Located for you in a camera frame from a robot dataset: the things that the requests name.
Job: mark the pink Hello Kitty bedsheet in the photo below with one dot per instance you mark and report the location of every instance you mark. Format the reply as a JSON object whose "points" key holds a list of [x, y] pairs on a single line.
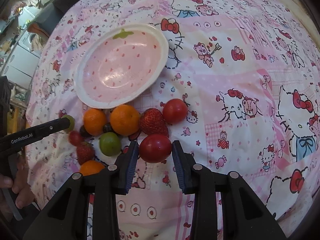
{"points": [[248, 71]]}

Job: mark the dark red cherry tomato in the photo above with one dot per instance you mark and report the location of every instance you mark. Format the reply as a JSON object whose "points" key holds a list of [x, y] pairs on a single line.
{"points": [[155, 148]]}

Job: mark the pink strawberry pattern plate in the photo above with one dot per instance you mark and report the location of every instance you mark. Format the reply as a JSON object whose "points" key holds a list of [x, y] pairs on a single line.
{"points": [[121, 65]]}

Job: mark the green lime fruit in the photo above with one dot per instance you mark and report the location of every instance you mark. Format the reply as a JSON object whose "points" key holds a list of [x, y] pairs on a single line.
{"points": [[109, 144]]}

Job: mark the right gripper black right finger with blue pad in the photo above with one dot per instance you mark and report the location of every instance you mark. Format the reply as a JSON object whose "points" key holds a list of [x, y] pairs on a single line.
{"points": [[244, 214]]}

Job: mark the small red grape tomato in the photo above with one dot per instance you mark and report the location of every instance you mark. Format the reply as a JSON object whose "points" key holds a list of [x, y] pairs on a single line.
{"points": [[75, 138]]}

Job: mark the small red strawberry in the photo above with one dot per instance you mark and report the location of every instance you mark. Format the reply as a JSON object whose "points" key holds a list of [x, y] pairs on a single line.
{"points": [[84, 152]]}

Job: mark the large orange mandarin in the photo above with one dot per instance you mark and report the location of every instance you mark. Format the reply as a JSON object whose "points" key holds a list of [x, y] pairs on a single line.
{"points": [[124, 120]]}

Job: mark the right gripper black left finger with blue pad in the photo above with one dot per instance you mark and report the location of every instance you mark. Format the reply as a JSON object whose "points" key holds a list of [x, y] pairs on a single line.
{"points": [[65, 215]]}

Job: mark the person's left hand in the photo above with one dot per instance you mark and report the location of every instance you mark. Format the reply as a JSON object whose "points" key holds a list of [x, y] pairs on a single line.
{"points": [[19, 186]]}

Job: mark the large red strawberry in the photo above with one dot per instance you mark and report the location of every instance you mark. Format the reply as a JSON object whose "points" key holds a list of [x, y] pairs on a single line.
{"points": [[152, 122]]}

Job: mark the red tomato with stem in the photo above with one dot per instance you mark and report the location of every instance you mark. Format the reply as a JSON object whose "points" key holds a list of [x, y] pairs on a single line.
{"points": [[174, 111]]}

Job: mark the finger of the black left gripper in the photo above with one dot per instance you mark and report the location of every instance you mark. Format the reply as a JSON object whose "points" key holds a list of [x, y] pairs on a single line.
{"points": [[14, 142]]}

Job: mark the small green grape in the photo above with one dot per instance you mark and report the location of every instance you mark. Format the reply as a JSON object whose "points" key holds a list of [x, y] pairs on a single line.
{"points": [[71, 123]]}

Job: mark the medium orange mandarin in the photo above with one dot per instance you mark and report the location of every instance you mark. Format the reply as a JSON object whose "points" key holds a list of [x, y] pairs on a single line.
{"points": [[94, 120]]}

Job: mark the small orange mandarin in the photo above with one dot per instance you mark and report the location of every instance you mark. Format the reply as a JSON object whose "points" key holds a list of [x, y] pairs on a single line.
{"points": [[91, 167]]}

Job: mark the white drawer cabinet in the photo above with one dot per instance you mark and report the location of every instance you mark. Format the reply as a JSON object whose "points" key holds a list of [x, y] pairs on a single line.
{"points": [[18, 59]]}

